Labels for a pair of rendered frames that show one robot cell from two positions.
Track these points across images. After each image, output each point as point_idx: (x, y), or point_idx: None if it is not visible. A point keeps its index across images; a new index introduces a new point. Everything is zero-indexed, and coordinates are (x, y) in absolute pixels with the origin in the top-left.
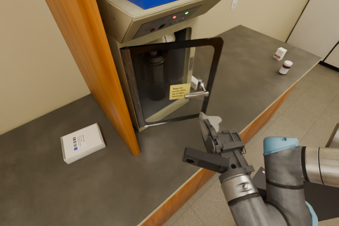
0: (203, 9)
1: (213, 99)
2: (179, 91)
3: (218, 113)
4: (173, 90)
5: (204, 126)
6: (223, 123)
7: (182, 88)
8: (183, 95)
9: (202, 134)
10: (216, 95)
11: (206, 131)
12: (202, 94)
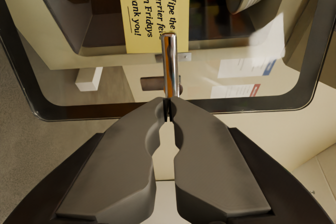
0: (329, 56)
1: (67, 128)
2: (159, 18)
3: (40, 153)
4: None
5: (193, 145)
6: (19, 182)
7: (171, 27)
8: (138, 37)
9: (97, 154)
10: (74, 130)
11: (214, 185)
12: (178, 93)
